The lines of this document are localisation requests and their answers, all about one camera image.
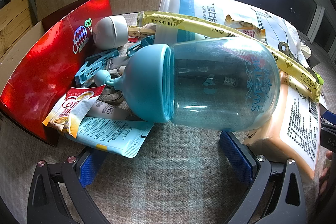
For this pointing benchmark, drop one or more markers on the blue baby bottle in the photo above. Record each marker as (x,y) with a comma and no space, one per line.
(228,84)

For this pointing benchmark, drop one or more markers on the light blue cream tube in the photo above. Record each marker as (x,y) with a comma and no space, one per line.
(124,138)

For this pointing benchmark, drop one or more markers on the blue plastic clothes clip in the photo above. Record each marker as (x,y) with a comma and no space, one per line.
(93,64)

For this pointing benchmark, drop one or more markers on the white round massager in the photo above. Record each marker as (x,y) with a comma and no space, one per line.
(110,32)

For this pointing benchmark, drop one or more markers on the person right hand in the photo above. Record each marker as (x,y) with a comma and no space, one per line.
(325,173)

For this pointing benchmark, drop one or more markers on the coffee sachet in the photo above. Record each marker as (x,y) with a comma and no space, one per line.
(71,109)

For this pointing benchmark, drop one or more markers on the face mask pack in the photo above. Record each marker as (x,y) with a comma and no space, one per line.
(276,28)

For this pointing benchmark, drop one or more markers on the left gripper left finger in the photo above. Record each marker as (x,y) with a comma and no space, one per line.
(46,202)

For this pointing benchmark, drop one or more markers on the yellow long sachet stick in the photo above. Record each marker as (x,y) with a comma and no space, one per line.
(215,30)

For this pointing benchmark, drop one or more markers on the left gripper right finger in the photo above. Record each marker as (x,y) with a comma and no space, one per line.
(279,182)

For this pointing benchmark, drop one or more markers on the orange soap bar pack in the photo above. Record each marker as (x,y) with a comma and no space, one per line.
(292,132)

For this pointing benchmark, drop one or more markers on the red cardboard box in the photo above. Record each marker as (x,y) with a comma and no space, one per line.
(41,66)

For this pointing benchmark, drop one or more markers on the pine plank panel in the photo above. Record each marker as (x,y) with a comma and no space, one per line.
(16,20)

